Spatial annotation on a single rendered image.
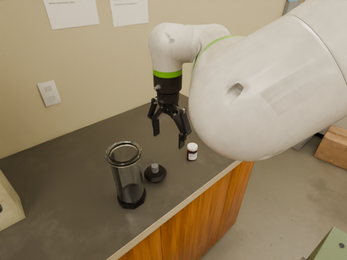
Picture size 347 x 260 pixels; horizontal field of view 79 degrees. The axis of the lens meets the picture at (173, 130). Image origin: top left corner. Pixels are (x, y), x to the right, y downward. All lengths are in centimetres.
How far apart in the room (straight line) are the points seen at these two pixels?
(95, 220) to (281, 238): 149
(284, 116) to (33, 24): 101
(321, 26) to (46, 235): 82
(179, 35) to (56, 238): 70
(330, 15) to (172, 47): 44
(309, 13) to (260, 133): 10
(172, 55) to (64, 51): 63
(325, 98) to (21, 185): 99
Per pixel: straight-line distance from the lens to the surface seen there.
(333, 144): 267
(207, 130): 20
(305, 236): 205
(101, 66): 120
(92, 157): 102
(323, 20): 20
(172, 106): 70
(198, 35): 60
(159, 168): 86
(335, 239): 58
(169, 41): 60
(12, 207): 86
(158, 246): 99
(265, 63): 19
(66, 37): 112
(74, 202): 87
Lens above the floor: 159
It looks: 36 degrees down
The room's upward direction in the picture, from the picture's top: straight up
